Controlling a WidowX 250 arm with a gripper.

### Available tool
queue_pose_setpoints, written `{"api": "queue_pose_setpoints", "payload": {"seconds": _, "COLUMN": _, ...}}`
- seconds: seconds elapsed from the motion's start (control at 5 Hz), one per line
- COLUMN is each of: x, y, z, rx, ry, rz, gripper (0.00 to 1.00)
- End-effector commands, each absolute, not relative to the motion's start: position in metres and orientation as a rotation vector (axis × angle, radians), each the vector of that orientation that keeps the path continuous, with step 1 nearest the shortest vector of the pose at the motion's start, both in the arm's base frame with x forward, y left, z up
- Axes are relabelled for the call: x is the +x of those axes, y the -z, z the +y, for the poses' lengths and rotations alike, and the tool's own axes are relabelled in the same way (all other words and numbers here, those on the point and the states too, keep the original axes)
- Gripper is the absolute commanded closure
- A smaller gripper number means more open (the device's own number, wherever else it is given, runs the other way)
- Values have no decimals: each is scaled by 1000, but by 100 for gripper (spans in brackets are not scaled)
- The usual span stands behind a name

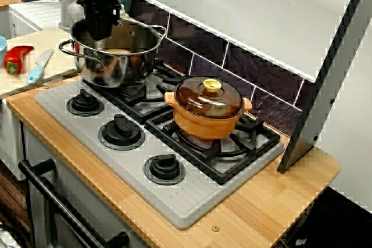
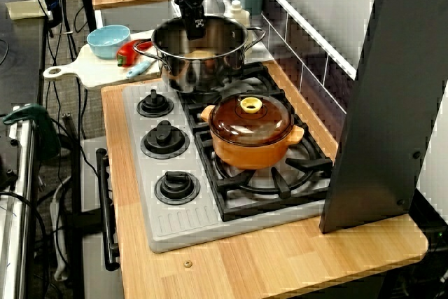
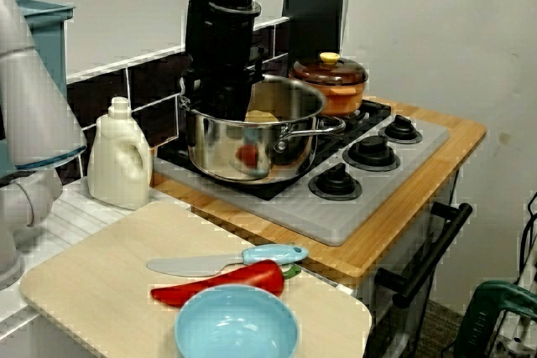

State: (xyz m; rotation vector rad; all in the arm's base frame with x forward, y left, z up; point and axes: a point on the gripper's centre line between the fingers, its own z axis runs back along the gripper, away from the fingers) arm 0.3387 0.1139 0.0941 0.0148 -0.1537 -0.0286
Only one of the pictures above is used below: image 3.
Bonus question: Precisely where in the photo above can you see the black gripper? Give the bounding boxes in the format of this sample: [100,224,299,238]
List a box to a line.
[180,0,265,121]

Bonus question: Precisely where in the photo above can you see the stainless steel pot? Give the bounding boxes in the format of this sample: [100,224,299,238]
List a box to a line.
[179,74,347,186]

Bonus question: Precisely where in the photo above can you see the black burner grate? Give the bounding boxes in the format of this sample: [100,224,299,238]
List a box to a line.
[157,114,349,203]
[335,97,394,137]

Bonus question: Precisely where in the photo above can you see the white toy kitchen cabinet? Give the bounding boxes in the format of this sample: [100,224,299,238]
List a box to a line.
[352,164,462,358]

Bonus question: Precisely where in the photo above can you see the tan toy potato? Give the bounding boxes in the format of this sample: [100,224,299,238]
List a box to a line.
[244,109,280,123]

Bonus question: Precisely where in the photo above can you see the brown lid with yellow knob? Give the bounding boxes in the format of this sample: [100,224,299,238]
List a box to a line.
[288,51,369,90]

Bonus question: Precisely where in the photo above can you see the dark tile backsplash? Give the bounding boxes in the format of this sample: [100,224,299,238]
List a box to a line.
[56,18,290,185]

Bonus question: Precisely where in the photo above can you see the black cable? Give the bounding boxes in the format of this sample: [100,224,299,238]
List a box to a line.
[519,189,537,279]

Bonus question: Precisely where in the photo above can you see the black oven door handle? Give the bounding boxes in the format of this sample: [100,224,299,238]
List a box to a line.
[374,201,474,309]

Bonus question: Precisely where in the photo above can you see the green power drill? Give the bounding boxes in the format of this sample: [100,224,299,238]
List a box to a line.
[453,281,537,358]

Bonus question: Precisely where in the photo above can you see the light wooden cutting board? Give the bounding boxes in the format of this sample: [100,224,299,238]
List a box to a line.
[19,200,373,358]

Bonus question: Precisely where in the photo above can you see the red toy pepper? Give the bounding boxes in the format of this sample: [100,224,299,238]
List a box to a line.
[149,259,302,308]

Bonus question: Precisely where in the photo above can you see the black stove knob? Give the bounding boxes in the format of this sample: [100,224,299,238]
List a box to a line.
[308,163,362,202]
[342,135,402,173]
[378,114,423,144]

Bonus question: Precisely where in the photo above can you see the white panel board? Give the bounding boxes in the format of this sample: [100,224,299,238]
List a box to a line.
[341,0,537,313]

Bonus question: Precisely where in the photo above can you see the white detergent bottle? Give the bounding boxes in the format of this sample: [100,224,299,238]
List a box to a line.
[86,96,153,211]

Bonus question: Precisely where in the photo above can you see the orange toy pot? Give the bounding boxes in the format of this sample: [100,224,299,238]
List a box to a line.
[310,80,366,117]

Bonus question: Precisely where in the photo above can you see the light blue bowl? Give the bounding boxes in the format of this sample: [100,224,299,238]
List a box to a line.
[174,283,300,358]

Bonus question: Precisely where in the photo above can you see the blue handled toy knife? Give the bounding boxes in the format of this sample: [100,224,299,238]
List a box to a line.
[146,243,310,278]

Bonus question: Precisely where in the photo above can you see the grey stove top plate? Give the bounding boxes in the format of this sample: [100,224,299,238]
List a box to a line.
[153,100,451,246]

